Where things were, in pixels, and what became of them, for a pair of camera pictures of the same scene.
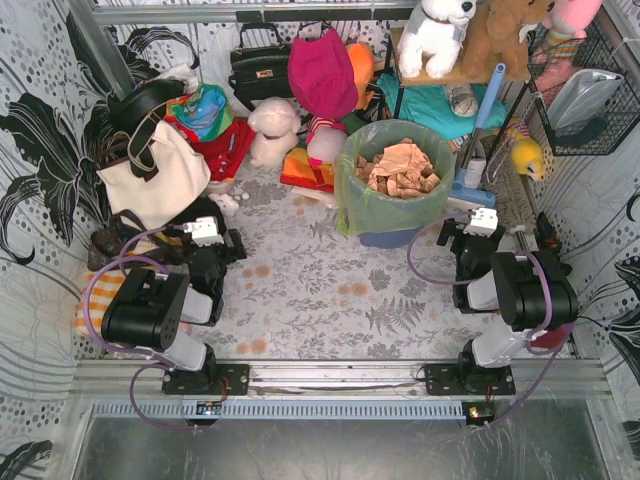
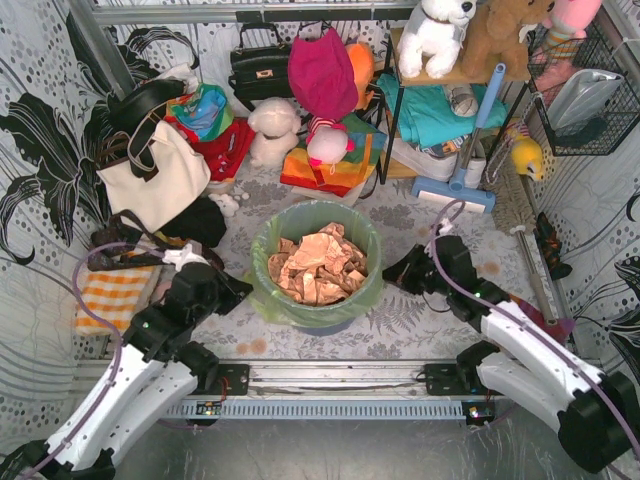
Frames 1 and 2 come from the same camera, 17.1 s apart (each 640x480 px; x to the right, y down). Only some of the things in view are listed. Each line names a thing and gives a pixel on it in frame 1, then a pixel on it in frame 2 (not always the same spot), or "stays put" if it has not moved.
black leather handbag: (261, 64) stays put
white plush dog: (431, 37) stays put
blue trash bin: (388, 239) → (324, 329)
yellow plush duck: (526, 156) stays put
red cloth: (224, 153) stays put
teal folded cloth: (430, 109) stays put
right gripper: (447, 233) → (409, 270)
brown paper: (401, 169) → (322, 269)
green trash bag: (359, 206) → (304, 217)
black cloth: (204, 207) stays put
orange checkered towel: (102, 289) stays put
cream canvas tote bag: (163, 176) stays put
